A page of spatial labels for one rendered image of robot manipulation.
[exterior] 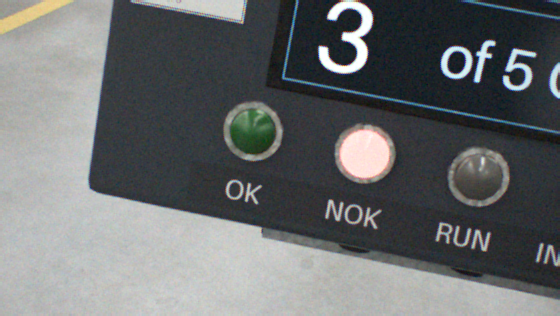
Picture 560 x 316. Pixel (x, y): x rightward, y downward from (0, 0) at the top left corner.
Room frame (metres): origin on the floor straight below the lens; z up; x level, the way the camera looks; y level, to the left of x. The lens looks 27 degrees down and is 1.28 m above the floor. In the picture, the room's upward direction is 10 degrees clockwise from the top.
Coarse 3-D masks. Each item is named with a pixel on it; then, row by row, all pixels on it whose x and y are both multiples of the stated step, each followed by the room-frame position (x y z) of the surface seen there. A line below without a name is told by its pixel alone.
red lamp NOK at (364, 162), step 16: (352, 128) 0.34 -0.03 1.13; (368, 128) 0.34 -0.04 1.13; (336, 144) 0.34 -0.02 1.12; (352, 144) 0.33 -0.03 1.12; (368, 144) 0.33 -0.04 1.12; (384, 144) 0.33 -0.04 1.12; (336, 160) 0.33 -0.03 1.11; (352, 160) 0.33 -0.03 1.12; (368, 160) 0.33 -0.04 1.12; (384, 160) 0.33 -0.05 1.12; (352, 176) 0.33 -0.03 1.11; (368, 176) 0.33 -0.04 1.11
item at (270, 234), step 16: (288, 240) 0.40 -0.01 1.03; (304, 240) 0.39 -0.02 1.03; (320, 240) 0.39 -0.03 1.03; (368, 256) 0.39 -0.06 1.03; (384, 256) 0.39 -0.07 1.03; (432, 272) 0.39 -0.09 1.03; (448, 272) 0.39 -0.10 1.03; (512, 288) 0.39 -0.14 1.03; (528, 288) 0.39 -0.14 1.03; (544, 288) 0.39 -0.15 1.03
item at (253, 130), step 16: (240, 112) 0.34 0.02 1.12; (256, 112) 0.34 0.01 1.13; (272, 112) 0.34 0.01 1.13; (224, 128) 0.34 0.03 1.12; (240, 128) 0.33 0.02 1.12; (256, 128) 0.33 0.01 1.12; (272, 128) 0.34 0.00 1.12; (240, 144) 0.33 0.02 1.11; (256, 144) 0.33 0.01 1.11; (272, 144) 0.34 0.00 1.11; (256, 160) 0.33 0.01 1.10
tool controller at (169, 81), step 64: (128, 0) 0.36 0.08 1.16; (192, 0) 0.36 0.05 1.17; (256, 0) 0.36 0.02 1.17; (448, 0) 0.35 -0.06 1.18; (512, 0) 0.35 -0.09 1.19; (128, 64) 0.35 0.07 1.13; (192, 64) 0.35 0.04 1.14; (256, 64) 0.35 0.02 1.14; (448, 64) 0.35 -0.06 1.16; (512, 64) 0.35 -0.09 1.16; (128, 128) 0.34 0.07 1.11; (192, 128) 0.34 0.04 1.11; (320, 128) 0.34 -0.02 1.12; (384, 128) 0.34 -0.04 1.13; (448, 128) 0.34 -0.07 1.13; (512, 128) 0.34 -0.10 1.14; (128, 192) 0.34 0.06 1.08; (192, 192) 0.33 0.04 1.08; (256, 192) 0.33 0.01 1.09; (320, 192) 0.33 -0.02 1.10; (384, 192) 0.33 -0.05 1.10; (448, 192) 0.33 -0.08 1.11; (512, 192) 0.33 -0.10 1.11; (448, 256) 0.32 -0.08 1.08; (512, 256) 0.32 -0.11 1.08
